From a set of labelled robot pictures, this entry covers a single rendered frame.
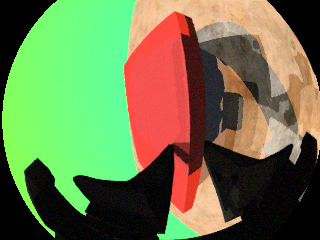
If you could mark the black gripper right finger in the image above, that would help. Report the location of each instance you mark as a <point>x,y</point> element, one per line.
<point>238,178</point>

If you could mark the red lid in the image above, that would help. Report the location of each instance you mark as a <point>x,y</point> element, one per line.
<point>164,84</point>

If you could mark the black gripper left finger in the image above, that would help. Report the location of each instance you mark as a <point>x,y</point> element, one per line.
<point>149,193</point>

